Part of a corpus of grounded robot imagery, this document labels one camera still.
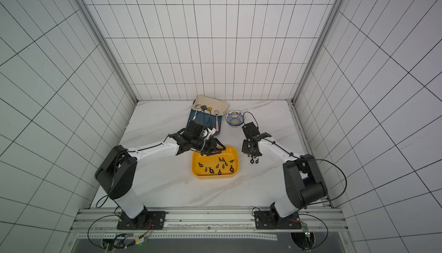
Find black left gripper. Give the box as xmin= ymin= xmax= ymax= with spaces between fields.
xmin=192 ymin=136 xmax=226 ymax=156

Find aluminium rail frame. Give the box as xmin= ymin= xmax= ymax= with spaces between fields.
xmin=62 ymin=207 xmax=355 ymax=253

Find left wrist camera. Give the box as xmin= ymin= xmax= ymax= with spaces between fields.
xmin=186 ymin=120 xmax=210 ymax=139

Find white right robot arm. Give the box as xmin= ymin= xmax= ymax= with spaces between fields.
xmin=242 ymin=138 xmax=328 ymax=222

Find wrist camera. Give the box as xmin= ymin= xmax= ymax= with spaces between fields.
xmin=242 ymin=122 xmax=260 ymax=140
xmin=186 ymin=120 xmax=210 ymax=139

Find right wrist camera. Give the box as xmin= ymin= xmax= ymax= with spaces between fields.
xmin=242 ymin=122 xmax=260 ymax=140

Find white handled spoon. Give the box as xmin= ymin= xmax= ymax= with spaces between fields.
xmin=193 ymin=105 xmax=201 ymax=120

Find beige cloth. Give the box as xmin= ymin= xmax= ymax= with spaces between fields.
xmin=191 ymin=95 xmax=230 ymax=116

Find yellow plastic storage box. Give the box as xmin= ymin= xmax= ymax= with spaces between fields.
xmin=191 ymin=147 xmax=239 ymax=179

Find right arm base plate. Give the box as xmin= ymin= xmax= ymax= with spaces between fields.
xmin=252 ymin=206 xmax=302 ymax=230

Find pink handled spoon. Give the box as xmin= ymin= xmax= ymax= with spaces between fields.
xmin=214 ymin=110 xmax=219 ymax=132

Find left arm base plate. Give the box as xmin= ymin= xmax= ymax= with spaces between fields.
xmin=117 ymin=208 xmax=166 ymax=231

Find dark teal tray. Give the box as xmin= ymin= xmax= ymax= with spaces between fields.
xmin=185 ymin=109 xmax=222 ymax=136

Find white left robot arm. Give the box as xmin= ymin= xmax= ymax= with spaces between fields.
xmin=94 ymin=134 xmax=226 ymax=220

